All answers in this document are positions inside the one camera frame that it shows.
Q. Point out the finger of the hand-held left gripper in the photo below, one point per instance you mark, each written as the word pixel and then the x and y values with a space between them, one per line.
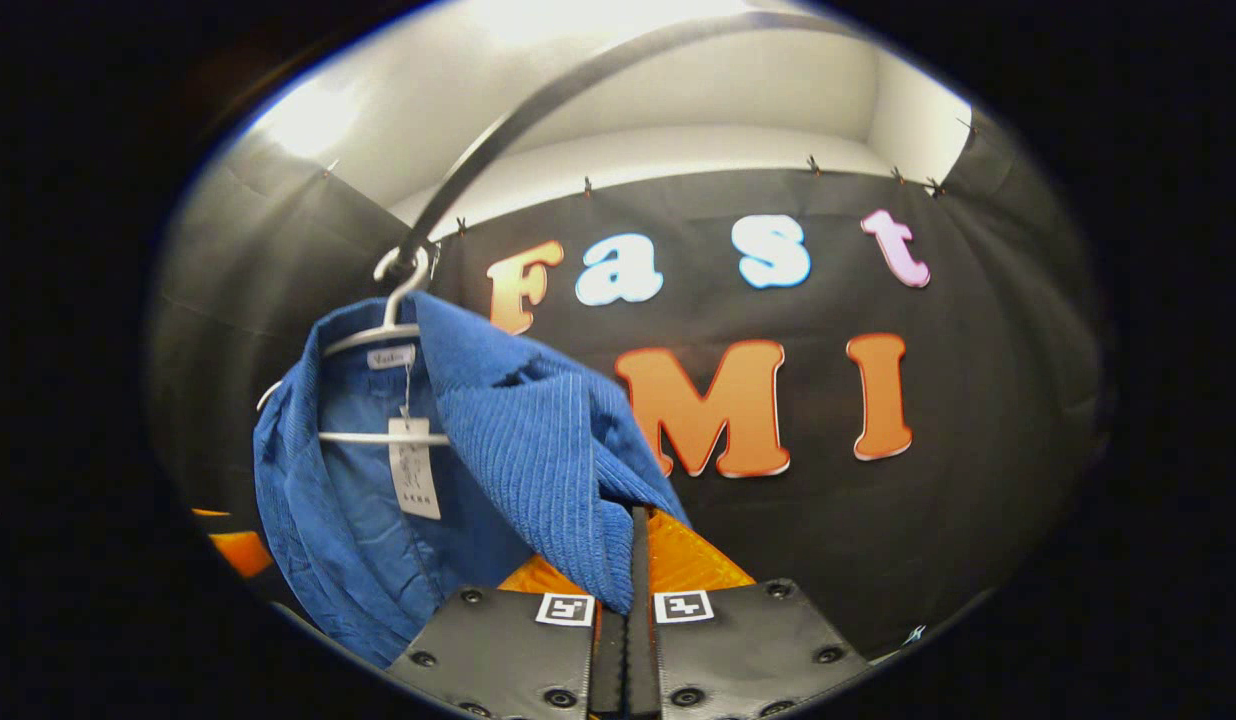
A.
pixel 243 553
pixel 210 512

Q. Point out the small light blue clip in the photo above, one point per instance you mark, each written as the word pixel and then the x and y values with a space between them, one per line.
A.
pixel 914 633

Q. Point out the row of small backdrop clips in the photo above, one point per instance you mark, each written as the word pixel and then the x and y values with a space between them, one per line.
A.
pixel 588 186

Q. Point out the white plastic hanger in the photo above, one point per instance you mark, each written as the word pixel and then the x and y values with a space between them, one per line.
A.
pixel 358 437

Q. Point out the black clothes rack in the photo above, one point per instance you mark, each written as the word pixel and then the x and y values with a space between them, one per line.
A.
pixel 558 90

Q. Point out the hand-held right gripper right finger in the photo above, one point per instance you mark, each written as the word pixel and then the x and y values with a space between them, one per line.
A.
pixel 640 600

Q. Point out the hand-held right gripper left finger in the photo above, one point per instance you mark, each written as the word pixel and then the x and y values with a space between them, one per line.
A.
pixel 508 650

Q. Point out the black backdrop cloth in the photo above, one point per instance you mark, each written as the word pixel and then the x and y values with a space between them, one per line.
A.
pixel 978 400

